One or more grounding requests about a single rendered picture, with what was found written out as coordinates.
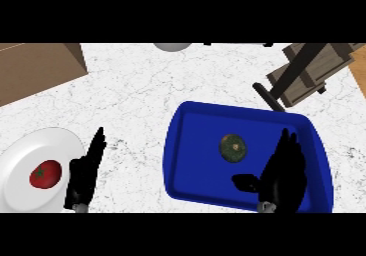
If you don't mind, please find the blue plastic tray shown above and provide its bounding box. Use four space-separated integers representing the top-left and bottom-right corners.
163 100 335 214

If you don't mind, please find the red tomato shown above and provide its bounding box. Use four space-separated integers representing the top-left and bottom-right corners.
28 159 64 190

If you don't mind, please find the dark green squash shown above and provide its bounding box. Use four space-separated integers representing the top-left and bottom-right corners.
219 133 248 164

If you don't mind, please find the brown cardboard box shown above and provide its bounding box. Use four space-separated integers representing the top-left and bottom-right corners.
0 43 90 110

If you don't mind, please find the white round plate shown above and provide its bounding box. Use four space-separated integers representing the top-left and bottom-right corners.
0 127 87 214

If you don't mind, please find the grey round object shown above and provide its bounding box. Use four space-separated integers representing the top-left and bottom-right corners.
152 43 194 53

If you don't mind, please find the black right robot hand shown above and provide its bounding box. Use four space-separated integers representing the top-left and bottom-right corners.
230 127 309 213

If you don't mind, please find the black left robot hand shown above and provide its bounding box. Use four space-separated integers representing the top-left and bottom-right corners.
62 126 108 211

